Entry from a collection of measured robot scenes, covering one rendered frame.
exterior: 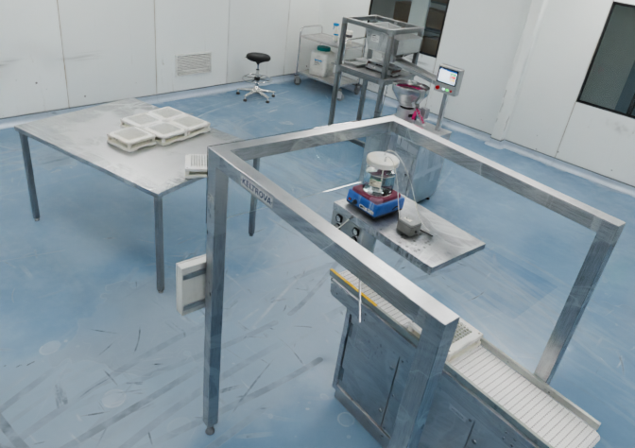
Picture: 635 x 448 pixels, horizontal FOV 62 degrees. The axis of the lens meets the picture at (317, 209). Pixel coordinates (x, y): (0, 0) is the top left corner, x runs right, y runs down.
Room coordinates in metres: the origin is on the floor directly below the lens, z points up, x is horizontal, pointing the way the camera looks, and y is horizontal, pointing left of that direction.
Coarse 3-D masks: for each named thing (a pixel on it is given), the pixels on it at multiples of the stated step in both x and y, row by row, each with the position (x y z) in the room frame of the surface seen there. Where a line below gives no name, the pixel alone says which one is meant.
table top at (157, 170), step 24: (48, 120) 3.75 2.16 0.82; (72, 120) 3.81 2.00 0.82; (96, 120) 3.88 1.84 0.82; (48, 144) 3.36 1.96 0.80; (72, 144) 3.39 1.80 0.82; (96, 144) 3.44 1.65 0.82; (192, 144) 3.68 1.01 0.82; (216, 144) 3.74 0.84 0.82; (96, 168) 3.12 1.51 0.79; (120, 168) 3.12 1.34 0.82; (144, 168) 3.16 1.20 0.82; (168, 168) 3.21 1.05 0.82; (168, 192) 2.93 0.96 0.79
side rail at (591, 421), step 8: (488, 344) 1.84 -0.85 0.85; (496, 352) 1.81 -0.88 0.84; (504, 360) 1.78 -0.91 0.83; (512, 360) 1.76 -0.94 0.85; (512, 368) 1.74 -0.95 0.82; (520, 368) 1.72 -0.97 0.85; (528, 376) 1.69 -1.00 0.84; (536, 376) 1.68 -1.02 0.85; (536, 384) 1.66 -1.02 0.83; (544, 384) 1.64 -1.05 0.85; (552, 392) 1.61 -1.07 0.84; (560, 400) 1.58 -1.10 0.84; (568, 400) 1.57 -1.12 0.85; (568, 408) 1.55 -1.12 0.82; (576, 408) 1.53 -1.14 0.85; (584, 416) 1.51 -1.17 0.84; (592, 424) 1.48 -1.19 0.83
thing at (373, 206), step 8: (360, 184) 2.28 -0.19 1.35; (352, 192) 2.23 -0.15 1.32; (360, 192) 2.20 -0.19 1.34; (392, 192) 2.25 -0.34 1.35; (352, 200) 2.20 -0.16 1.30; (360, 200) 2.18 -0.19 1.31; (368, 200) 2.16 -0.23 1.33; (376, 200) 2.13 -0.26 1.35; (384, 200) 2.16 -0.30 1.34; (392, 200) 2.19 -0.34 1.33; (400, 200) 2.21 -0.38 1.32; (360, 208) 2.17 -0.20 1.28; (368, 208) 2.14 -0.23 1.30; (376, 208) 2.11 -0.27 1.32; (384, 208) 2.14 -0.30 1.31; (392, 208) 2.18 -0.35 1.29; (400, 208) 2.22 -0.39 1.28; (376, 216) 2.12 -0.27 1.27
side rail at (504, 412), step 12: (336, 276) 2.21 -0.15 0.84; (348, 288) 2.14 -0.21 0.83; (384, 312) 1.96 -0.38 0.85; (396, 324) 1.90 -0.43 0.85; (408, 336) 1.84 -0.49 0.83; (456, 372) 1.64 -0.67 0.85; (468, 384) 1.59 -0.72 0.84; (480, 396) 1.55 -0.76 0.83; (504, 408) 1.48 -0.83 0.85; (516, 420) 1.43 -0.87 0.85; (528, 432) 1.39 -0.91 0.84; (540, 444) 1.35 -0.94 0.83
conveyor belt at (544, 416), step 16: (368, 288) 2.18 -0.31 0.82; (384, 304) 2.07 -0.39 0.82; (400, 320) 1.96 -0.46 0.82; (480, 352) 1.82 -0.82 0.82; (464, 368) 1.71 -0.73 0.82; (480, 368) 1.72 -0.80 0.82; (496, 368) 1.74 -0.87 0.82; (480, 384) 1.63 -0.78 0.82; (496, 384) 1.64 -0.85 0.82; (512, 384) 1.65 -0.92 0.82; (528, 384) 1.67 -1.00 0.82; (496, 400) 1.55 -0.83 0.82; (512, 400) 1.56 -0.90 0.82; (528, 400) 1.58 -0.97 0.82; (544, 400) 1.59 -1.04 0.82; (528, 416) 1.49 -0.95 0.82; (544, 416) 1.50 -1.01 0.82; (560, 416) 1.51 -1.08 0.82; (544, 432) 1.42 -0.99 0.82; (560, 432) 1.43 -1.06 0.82; (576, 432) 1.44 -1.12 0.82; (592, 432) 1.46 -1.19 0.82
